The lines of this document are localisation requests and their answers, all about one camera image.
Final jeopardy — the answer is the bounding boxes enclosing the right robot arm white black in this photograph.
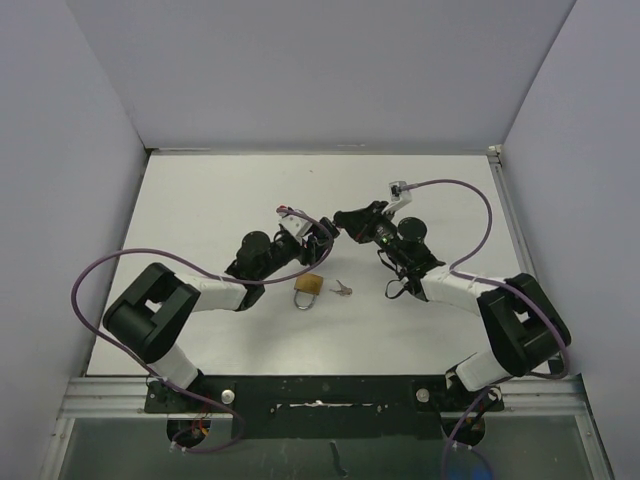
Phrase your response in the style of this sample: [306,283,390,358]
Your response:
[333,201,571,409]

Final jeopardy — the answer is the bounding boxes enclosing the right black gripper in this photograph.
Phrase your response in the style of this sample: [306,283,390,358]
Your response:
[336,203,408,269]

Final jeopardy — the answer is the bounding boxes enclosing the purple cable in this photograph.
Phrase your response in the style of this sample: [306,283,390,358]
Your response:
[70,206,336,454]
[399,178,574,480]

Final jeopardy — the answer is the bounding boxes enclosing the small silver keys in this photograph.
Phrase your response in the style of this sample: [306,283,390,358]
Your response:
[330,280,353,297]

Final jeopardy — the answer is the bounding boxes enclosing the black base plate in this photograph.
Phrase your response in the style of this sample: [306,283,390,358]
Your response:
[144,375,504,447]

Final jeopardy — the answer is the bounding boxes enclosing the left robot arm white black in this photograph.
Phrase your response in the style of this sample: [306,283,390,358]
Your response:
[103,215,340,411]

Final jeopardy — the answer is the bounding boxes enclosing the black padlock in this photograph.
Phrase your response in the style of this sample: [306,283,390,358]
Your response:
[320,217,340,239]

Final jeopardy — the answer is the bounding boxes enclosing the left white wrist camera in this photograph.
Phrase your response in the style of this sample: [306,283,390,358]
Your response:
[278,206,313,243]

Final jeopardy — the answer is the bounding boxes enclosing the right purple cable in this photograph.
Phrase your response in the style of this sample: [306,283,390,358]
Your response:
[399,178,574,480]

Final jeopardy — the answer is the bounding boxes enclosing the aluminium right rail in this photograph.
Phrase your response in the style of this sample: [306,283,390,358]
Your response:
[487,144,614,479]

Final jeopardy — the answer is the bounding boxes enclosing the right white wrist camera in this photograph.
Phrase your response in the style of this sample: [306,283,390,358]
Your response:
[384,181,412,216]

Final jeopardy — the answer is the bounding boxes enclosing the brass padlock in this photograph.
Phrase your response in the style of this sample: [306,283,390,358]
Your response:
[293,273,324,311]

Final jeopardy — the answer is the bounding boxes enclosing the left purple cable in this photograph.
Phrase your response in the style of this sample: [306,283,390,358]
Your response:
[70,206,336,454]

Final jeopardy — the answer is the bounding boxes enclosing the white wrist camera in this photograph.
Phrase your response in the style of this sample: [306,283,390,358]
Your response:
[384,181,412,216]
[278,206,313,243]

